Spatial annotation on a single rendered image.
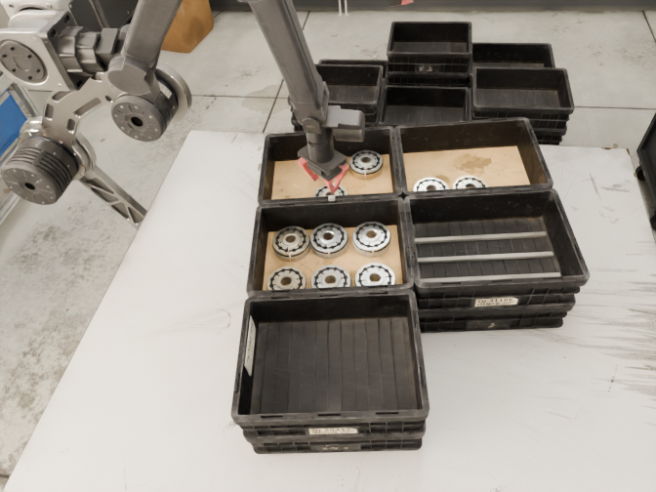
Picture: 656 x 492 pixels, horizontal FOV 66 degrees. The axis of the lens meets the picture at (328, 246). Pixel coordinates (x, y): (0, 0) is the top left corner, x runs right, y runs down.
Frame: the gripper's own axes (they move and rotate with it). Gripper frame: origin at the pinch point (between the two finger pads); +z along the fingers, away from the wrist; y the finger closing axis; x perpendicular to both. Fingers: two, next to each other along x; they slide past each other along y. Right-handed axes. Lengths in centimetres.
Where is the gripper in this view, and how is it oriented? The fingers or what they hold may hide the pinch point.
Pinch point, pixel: (324, 184)
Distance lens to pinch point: 123.6
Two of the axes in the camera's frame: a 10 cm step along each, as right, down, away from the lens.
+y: -7.0, -5.3, 4.9
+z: 0.8, 6.2, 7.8
